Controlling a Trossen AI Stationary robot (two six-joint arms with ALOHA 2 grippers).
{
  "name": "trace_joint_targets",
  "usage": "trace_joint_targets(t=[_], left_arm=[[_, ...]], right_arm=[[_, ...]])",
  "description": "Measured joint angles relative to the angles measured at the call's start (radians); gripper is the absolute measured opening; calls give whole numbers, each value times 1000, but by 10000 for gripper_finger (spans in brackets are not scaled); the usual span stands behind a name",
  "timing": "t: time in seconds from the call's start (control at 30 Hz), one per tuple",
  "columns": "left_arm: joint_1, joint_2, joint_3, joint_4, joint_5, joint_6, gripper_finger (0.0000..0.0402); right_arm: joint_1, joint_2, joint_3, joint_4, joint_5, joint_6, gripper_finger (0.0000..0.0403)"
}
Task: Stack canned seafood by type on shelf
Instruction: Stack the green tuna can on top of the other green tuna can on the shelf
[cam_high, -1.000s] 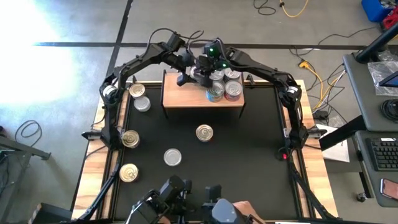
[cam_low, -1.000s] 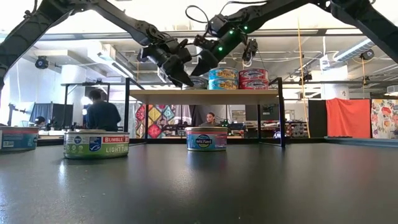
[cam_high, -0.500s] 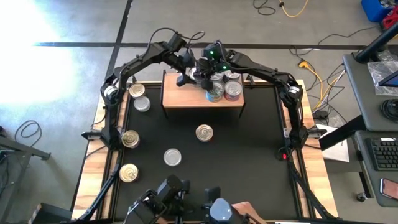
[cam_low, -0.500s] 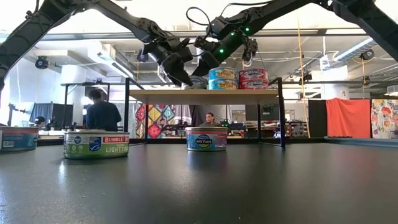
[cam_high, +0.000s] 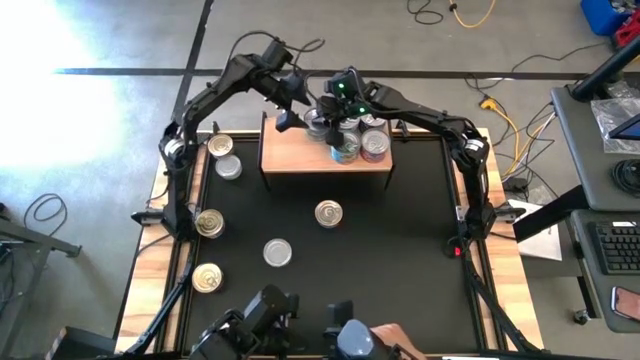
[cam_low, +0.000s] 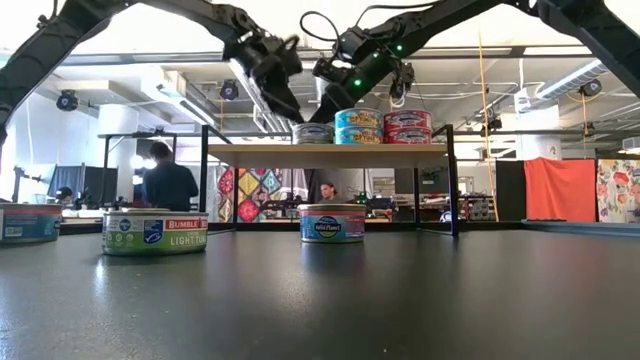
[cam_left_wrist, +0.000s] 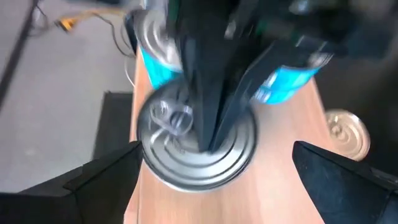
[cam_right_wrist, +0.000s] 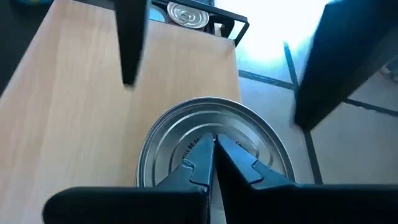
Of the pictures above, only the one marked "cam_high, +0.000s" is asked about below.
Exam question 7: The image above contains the grey metal stand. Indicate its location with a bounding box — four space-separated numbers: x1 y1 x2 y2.
0 202 83 360

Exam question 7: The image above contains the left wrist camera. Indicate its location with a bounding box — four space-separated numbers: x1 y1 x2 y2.
262 38 295 69

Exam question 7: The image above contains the black power adapter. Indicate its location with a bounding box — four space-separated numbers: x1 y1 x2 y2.
501 176 530 195

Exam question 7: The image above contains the black camera rig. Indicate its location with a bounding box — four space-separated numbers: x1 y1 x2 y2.
188 283 301 360

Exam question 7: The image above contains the black cable loop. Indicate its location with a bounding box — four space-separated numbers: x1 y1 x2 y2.
22 192 69 237

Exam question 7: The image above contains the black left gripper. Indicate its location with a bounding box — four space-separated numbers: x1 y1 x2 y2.
267 69 312 134

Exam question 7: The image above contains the black keyboard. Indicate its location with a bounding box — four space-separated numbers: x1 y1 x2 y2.
588 221 640 276

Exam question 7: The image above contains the yellow power cable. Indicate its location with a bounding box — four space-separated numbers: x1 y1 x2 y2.
478 96 550 180

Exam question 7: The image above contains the black floor cable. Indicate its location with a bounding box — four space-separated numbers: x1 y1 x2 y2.
406 0 445 26

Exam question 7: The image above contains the yellow extension cable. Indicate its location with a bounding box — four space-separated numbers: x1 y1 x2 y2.
448 0 497 30

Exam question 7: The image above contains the coiled black cable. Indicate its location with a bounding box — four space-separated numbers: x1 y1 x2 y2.
611 157 640 198

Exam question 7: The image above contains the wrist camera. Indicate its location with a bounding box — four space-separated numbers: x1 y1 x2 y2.
262 38 295 69
323 67 367 101

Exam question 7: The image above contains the person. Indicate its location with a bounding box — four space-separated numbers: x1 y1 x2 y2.
324 299 419 360

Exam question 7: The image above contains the clear plastic bag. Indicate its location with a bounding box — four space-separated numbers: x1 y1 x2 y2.
590 95 640 155

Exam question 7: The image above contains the black monitor pole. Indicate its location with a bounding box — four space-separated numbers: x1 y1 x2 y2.
571 35 640 103

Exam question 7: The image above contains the blue white tuna can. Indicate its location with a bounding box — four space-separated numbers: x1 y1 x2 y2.
360 113 389 132

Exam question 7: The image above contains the smartphone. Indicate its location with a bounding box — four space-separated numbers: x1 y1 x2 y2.
609 285 640 322

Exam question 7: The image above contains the white green tuna can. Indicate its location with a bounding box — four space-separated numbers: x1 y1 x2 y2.
214 154 244 181
262 238 294 268
303 107 331 143

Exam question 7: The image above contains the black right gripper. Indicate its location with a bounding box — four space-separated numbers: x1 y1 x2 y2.
319 94 374 149

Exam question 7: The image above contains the grey keyboard desk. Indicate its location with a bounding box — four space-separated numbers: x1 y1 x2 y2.
568 207 640 335

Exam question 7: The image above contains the blue plastic bin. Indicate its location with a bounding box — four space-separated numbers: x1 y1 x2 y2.
579 0 632 37

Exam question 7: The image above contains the black desk support beam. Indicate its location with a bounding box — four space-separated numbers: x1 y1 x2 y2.
511 184 590 245

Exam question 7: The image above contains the white paper sheet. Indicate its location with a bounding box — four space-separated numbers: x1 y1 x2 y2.
505 197 564 263

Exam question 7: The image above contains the black box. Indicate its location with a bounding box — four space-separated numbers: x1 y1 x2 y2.
46 324 117 360

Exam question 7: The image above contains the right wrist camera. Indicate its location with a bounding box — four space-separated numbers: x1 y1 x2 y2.
323 67 367 101

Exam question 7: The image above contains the wooden shelf with black frame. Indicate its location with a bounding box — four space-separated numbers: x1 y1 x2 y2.
257 112 396 192

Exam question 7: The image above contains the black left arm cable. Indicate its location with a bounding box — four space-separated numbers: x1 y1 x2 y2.
227 29 326 76

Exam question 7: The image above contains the dark tablet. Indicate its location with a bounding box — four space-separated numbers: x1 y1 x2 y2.
621 112 640 142

